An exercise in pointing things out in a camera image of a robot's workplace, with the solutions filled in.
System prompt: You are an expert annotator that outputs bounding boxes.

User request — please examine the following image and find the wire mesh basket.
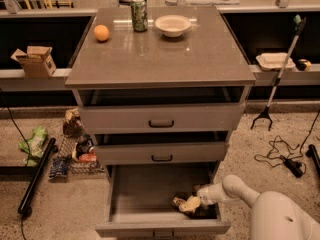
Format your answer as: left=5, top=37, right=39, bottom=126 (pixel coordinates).
left=57, top=134, right=104, bottom=175

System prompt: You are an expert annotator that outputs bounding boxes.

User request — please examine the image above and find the black pole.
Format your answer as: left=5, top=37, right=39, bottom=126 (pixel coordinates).
left=306, top=144, right=320, bottom=177
left=18, top=138, right=56, bottom=217

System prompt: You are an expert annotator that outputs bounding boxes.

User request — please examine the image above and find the grey drawer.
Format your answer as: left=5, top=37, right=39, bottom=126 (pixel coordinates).
left=94, top=131, right=229, bottom=165
left=96, top=163, right=230, bottom=240
left=79, top=86, right=245, bottom=133

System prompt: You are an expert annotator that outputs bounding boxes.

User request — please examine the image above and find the red black snack bag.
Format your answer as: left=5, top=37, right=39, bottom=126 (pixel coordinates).
left=71, top=135, right=97, bottom=163

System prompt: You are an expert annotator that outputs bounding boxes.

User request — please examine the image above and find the yellow tape measure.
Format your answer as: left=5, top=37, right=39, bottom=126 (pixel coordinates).
left=296, top=59, right=311, bottom=71

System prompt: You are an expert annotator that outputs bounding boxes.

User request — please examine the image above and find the white takeout container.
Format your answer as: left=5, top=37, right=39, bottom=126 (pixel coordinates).
left=256, top=52, right=287, bottom=71

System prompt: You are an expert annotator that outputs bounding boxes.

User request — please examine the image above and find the blue snack bag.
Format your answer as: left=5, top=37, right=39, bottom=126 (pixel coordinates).
left=49, top=157, right=69, bottom=179

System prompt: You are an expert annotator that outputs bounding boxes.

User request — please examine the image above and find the white bowl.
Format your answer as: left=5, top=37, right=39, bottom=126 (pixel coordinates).
left=154, top=15, right=191, bottom=38

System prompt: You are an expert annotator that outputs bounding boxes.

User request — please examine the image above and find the black pole right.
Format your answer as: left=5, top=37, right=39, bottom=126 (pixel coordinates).
left=306, top=144, right=320, bottom=177

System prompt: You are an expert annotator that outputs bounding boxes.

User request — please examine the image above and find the grey drawer cabinet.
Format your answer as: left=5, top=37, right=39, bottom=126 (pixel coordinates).
left=65, top=5, right=257, bottom=240

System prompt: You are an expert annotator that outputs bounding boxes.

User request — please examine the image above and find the grey top drawer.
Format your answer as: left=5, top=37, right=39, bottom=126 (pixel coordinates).
left=79, top=86, right=245, bottom=133

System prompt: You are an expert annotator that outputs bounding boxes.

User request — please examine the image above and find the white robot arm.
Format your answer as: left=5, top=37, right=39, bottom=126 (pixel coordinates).
left=172, top=175, right=320, bottom=240

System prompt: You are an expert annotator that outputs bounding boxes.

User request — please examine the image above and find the grey bottom drawer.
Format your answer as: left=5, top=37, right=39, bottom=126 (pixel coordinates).
left=96, top=163, right=230, bottom=240

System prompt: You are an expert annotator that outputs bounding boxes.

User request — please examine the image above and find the black power adapter cable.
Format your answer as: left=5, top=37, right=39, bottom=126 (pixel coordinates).
left=253, top=110, right=320, bottom=179

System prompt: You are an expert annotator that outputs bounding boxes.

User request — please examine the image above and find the reacher grabber tool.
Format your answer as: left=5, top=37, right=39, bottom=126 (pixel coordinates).
left=250, top=14, right=307, bottom=130

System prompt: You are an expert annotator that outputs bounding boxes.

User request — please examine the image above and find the orange fruit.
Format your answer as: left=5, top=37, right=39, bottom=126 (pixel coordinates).
left=94, top=25, right=110, bottom=42

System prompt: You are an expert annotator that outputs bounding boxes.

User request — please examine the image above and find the grey middle drawer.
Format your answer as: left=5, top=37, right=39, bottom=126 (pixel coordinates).
left=94, top=131, right=229, bottom=165

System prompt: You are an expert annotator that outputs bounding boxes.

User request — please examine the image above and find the brown snack bag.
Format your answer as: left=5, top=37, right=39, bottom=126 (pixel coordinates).
left=63, top=108, right=83, bottom=138

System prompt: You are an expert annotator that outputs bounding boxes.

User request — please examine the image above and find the black pole left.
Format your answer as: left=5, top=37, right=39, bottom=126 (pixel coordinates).
left=18, top=138, right=56, bottom=217

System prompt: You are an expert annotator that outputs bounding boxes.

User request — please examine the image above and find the green soda can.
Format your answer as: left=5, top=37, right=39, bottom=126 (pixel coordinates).
left=130, top=0, right=148, bottom=32

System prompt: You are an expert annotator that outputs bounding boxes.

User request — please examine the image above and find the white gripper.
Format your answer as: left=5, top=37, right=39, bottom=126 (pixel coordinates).
left=178, top=183, right=233, bottom=213

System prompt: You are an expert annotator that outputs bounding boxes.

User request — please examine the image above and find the green snack bag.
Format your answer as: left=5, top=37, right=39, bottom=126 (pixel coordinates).
left=18, top=125, right=48, bottom=167

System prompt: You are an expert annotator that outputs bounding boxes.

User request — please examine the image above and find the cardboard box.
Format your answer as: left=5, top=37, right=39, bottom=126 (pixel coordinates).
left=11, top=46, right=56, bottom=78

